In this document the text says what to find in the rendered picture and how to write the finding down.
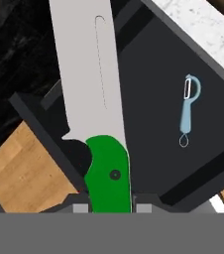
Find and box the green-handled knife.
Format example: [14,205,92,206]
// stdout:
[48,0,133,214]

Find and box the light blue peeler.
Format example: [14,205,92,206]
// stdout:
[178,73,203,149]

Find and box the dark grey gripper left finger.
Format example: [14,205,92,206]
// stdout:
[40,192,92,214]

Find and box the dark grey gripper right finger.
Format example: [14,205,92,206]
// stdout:
[131,192,191,214]

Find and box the dark open drawer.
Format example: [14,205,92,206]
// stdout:
[8,0,224,214]

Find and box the white drawer handle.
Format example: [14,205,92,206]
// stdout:
[208,193,224,214]

